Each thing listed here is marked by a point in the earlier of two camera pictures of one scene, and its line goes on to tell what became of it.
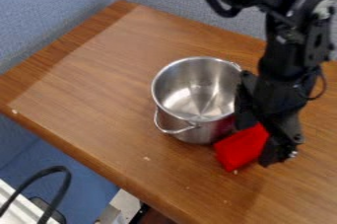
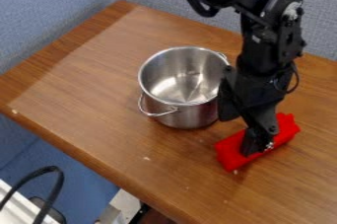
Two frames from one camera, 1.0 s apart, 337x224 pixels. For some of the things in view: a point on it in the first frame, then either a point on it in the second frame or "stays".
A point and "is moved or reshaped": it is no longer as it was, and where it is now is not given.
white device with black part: (26, 210) stays
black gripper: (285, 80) -> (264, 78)
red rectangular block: (240, 149) stays
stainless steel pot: (193, 98) is moved or reshaped
